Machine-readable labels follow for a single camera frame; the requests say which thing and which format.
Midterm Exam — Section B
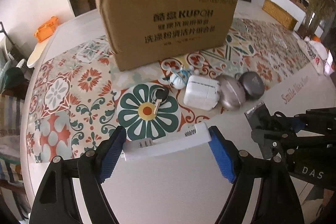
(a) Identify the dark grey earbuds case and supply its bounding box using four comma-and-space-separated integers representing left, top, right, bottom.
238, 71, 265, 100

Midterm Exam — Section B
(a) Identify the silver round egg device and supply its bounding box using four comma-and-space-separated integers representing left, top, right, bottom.
216, 75, 246, 110

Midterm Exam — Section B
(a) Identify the white battery charger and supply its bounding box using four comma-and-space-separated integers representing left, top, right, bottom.
123, 122, 211, 161

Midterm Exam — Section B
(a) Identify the white square charger case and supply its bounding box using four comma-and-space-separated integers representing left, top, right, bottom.
183, 75, 220, 111

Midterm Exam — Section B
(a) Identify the blue white cat figurine keychain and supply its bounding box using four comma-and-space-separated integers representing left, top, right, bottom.
168, 66, 200, 90

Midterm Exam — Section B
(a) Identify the black car key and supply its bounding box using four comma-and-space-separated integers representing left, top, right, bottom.
153, 87, 169, 115

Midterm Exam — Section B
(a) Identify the striped fabric bag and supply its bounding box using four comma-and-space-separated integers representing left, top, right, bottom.
1, 94, 24, 183

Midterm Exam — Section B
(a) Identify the white printed plastic bag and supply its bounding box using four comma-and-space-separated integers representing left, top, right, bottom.
304, 36, 335, 76

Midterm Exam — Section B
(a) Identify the patterned tile table mat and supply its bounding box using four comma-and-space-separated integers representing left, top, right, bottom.
26, 18, 308, 163

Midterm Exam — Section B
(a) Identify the green hat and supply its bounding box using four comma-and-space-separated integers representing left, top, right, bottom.
1, 67, 27, 93

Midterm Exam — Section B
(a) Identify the woven yellow tissue box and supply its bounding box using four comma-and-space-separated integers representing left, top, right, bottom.
262, 0, 298, 31

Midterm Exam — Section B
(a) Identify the dried flower bouquet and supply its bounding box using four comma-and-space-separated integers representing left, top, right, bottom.
298, 0, 335, 39

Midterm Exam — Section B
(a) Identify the cream flower shaped kids table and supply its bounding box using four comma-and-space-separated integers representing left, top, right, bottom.
27, 37, 52, 69

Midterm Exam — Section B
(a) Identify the orange plastic crate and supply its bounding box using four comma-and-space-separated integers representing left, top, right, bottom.
34, 16, 59, 43

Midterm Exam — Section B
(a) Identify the brown cardboard box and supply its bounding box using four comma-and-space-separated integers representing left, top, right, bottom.
95, 0, 238, 71

